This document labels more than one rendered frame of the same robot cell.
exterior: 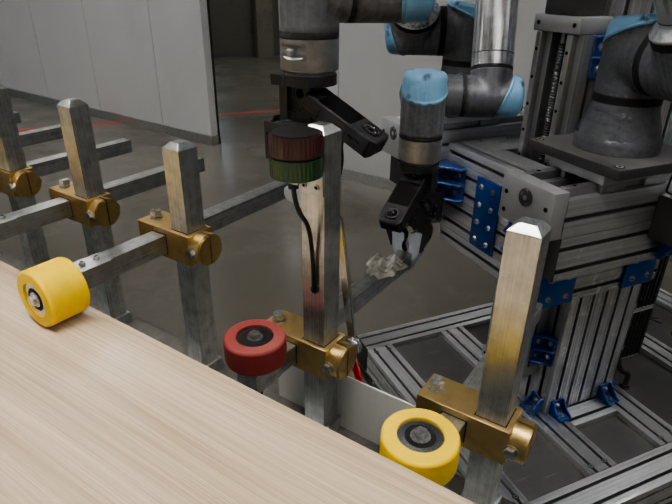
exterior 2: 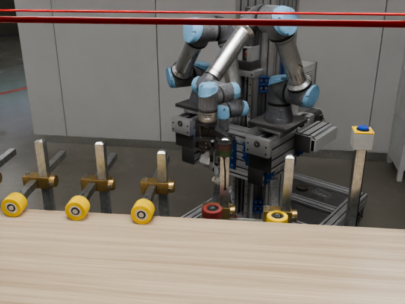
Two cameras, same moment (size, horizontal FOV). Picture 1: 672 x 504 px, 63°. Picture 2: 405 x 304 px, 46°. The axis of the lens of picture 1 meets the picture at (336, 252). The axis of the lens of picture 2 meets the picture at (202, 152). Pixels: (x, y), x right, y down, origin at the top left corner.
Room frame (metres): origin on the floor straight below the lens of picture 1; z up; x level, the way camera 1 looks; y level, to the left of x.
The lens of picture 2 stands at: (-0.83, 0.89, 1.82)
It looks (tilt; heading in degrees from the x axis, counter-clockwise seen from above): 23 degrees down; 332
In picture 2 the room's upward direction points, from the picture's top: straight up
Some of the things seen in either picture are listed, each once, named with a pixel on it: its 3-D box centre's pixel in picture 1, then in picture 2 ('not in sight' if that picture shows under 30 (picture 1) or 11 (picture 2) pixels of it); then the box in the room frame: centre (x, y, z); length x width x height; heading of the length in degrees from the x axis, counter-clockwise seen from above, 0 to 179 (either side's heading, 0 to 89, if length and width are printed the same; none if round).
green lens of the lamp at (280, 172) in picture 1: (296, 164); (224, 151); (0.59, 0.05, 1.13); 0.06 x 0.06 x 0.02
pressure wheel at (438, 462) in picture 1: (416, 472); (276, 227); (0.41, -0.09, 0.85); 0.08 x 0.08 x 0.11
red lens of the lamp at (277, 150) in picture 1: (295, 142); (224, 145); (0.59, 0.05, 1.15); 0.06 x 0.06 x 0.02
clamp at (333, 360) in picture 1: (306, 346); (218, 210); (0.64, 0.04, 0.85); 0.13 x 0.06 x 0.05; 56
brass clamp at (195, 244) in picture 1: (180, 238); (158, 186); (0.78, 0.25, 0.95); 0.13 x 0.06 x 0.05; 56
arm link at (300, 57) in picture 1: (307, 56); (208, 116); (0.74, 0.04, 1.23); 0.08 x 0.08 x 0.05
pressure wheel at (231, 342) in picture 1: (256, 368); (212, 219); (0.58, 0.10, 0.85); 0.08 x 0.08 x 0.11
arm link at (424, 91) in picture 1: (423, 104); (220, 118); (0.95, -0.14, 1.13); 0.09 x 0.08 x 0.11; 175
